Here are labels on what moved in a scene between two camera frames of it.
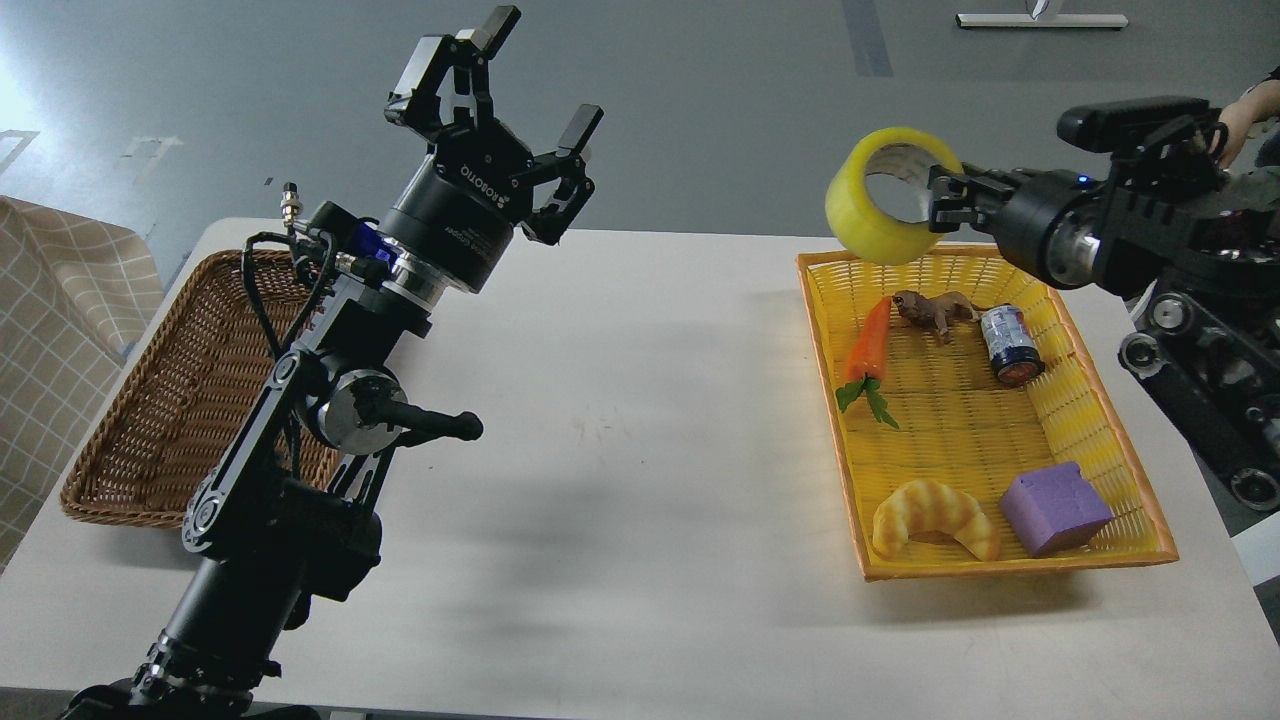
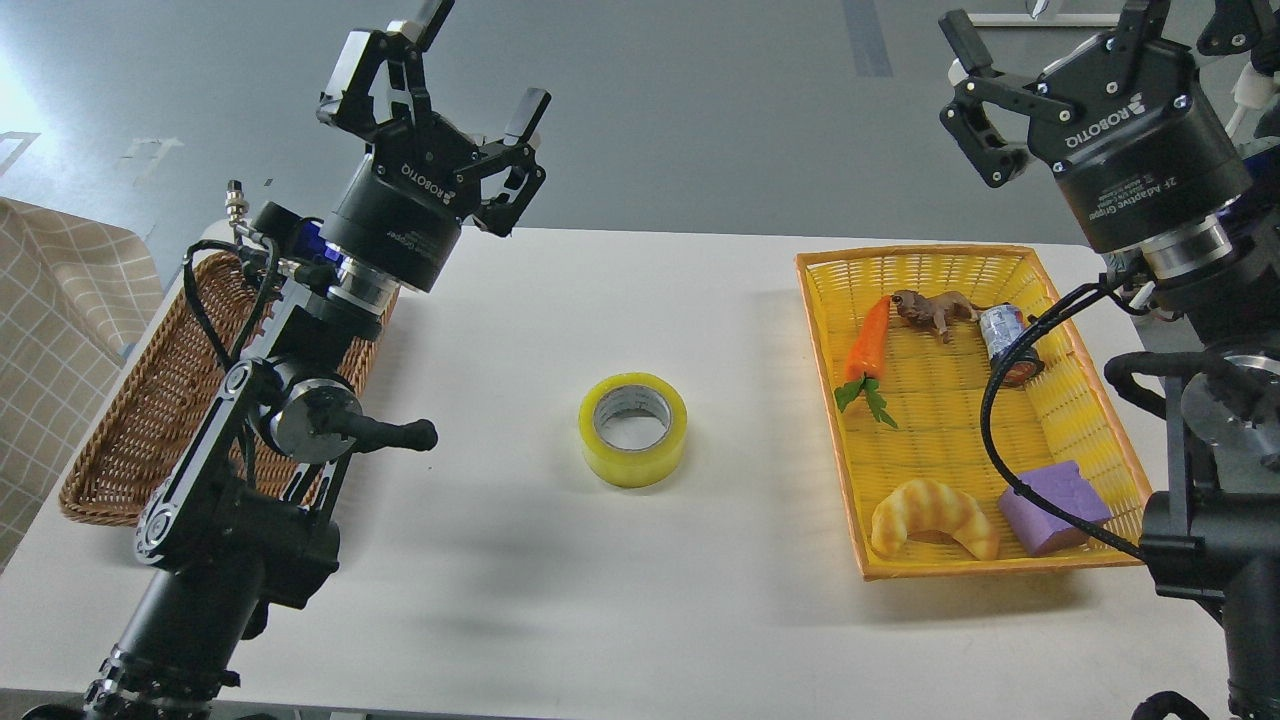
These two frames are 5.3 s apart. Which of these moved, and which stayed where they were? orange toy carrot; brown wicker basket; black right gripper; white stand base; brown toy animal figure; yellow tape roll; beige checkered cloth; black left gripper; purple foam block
Moved: black left gripper; black right gripper; yellow tape roll
Stayed: purple foam block; beige checkered cloth; brown toy animal figure; orange toy carrot; white stand base; brown wicker basket
